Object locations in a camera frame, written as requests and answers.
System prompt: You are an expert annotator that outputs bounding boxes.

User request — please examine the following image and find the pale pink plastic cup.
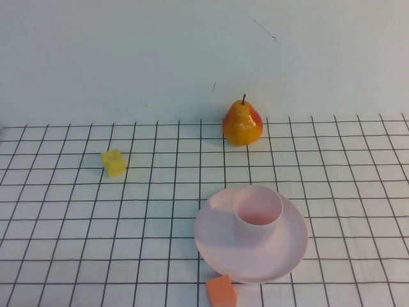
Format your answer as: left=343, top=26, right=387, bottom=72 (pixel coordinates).
left=232, top=185, right=284, bottom=248

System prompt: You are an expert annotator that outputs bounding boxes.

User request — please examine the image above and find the orange foam cube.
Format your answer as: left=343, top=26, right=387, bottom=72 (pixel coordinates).
left=205, top=274, right=238, bottom=307

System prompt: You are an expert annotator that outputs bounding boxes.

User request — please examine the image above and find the yellow orange toy pear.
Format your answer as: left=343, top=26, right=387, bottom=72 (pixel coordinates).
left=222, top=93, right=264, bottom=147

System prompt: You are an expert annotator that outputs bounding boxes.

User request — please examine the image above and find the pale pink plastic plate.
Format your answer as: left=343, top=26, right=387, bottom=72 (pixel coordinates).
left=194, top=187, right=309, bottom=285

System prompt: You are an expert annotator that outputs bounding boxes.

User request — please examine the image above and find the yellow foam cube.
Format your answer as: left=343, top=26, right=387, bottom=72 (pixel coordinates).
left=100, top=148, right=127, bottom=178

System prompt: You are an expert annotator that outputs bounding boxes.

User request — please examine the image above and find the white black-grid tablecloth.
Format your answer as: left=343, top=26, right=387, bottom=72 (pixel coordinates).
left=0, top=114, right=409, bottom=307

